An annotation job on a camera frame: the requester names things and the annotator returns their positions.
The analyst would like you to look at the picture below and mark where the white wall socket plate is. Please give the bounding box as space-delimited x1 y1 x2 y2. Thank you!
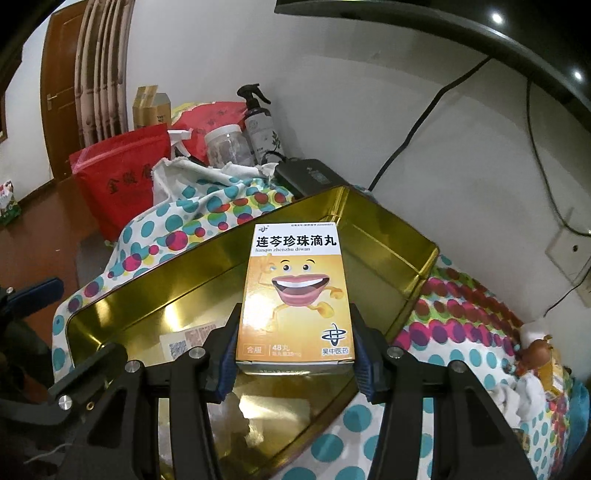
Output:
546 228 591 308

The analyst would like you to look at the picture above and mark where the red gift bag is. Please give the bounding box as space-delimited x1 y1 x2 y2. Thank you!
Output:
69 124 170 242

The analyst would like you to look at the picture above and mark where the yellow medicine box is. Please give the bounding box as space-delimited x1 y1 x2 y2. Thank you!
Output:
235 222 356 376
537 347 567 401

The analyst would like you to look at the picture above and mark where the clear plastic jar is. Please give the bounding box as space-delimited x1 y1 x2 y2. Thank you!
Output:
204 124 256 168

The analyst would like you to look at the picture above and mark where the brown haired figurine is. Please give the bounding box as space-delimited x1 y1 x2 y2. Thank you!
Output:
515 335 553 377

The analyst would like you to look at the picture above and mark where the black set-top box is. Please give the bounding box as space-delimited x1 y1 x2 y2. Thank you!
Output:
273 159 349 199

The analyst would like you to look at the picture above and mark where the gold cardboard box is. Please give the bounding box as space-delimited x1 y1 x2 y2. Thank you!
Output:
132 85 171 129

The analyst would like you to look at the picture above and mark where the black spray bottle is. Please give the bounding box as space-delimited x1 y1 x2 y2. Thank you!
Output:
236 83 284 165

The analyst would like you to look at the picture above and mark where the white spray bottle head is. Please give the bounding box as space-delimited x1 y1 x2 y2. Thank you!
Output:
167 129 192 159

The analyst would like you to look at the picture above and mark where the wooden door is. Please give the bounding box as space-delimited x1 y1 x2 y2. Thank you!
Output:
40 1 87 182

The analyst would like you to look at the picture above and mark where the polka dot tablecloth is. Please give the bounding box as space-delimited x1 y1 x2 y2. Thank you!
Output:
50 156 576 480

